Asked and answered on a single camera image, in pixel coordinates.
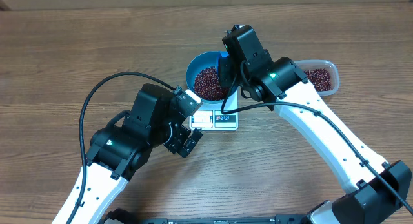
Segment blue plastic measuring scoop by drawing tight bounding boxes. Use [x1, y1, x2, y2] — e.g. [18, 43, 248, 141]
[218, 51, 228, 58]

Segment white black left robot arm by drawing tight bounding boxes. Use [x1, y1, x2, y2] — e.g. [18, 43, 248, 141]
[53, 84, 202, 223]

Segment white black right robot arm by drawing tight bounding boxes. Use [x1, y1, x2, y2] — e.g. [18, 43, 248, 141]
[218, 25, 412, 223]

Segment red beans in bowl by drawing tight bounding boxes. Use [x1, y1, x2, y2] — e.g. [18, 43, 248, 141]
[193, 66, 229, 101]

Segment blue metal bowl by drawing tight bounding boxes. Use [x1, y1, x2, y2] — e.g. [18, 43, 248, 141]
[186, 51, 219, 92]

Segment white digital kitchen scale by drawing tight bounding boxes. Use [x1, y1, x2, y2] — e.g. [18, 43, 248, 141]
[189, 99, 239, 131]

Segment clear plastic food container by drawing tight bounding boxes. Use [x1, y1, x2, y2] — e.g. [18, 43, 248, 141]
[295, 59, 340, 96]

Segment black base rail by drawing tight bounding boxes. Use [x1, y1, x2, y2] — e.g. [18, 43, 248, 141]
[98, 208, 319, 224]

